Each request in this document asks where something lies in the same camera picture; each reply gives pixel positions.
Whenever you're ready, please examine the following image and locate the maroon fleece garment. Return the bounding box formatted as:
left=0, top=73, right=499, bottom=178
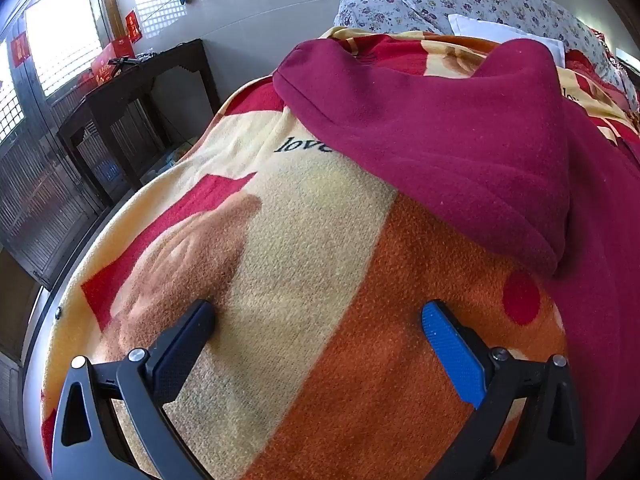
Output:
left=272, top=35, right=640, bottom=480

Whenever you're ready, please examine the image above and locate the small floral pillow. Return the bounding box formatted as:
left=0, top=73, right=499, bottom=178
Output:
left=334, top=0, right=440, bottom=37

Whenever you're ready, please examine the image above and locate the dark wooden side table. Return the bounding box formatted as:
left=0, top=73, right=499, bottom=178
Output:
left=56, top=39, right=222, bottom=207

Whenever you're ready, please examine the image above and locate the floral quilt pillow pile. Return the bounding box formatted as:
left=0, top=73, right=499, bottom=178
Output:
left=394, top=0, right=627, bottom=92

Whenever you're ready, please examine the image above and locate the wooden lattice door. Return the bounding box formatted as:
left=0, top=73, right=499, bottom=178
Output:
left=0, top=25, right=117, bottom=291

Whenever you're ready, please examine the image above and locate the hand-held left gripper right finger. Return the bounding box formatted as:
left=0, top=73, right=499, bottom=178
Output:
left=421, top=300, right=587, bottom=480

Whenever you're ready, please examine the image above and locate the white pillow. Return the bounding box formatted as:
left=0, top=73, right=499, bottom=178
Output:
left=447, top=13, right=567, bottom=67

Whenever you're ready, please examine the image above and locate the red paper sign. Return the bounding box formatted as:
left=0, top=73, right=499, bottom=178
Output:
left=124, top=10, right=144, bottom=44
left=11, top=32, right=32, bottom=67

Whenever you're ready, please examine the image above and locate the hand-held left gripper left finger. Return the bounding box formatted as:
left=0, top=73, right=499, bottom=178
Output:
left=51, top=299, right=217, bottom=480

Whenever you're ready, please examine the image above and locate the red box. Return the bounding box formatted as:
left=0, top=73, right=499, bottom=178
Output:
left=90, top=42, right=137, bottom=87

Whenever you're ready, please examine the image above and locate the printed rose blanket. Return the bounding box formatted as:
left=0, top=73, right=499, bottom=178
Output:
left=40, top=26, right=640, bottom=480

